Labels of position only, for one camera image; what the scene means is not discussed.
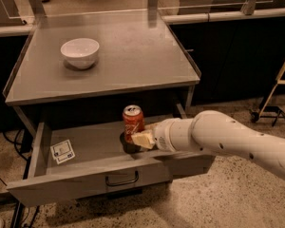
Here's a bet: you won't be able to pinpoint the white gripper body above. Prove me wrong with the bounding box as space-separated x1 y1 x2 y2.
153 118 180 152

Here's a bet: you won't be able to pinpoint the red coke can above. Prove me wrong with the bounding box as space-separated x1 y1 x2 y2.
123 104 144 143

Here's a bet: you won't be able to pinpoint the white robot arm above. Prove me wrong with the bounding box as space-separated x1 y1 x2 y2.
131 110 285 180

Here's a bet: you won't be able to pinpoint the open grey top drawer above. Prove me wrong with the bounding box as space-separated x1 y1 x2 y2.
7 110 215 207

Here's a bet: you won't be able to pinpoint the white tag sticker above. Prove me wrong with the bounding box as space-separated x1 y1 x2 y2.
50 140 75 164

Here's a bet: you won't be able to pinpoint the grey metal cabinet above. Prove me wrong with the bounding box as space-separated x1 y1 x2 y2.
5 9 200 132

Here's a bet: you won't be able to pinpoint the white ceramic bowl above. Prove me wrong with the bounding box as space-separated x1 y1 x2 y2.
60 38 100 69

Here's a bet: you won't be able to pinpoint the black drawer handle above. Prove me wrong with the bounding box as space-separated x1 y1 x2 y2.
105 171 140 187

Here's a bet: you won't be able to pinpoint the yellow wheeled cart frame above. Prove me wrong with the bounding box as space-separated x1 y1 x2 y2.
250 45 285 127

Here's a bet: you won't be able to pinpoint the black floor cables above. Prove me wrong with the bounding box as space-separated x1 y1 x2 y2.
2 128 31 162

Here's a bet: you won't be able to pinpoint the white counter rail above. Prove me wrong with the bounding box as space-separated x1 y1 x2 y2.
162 8 285 25

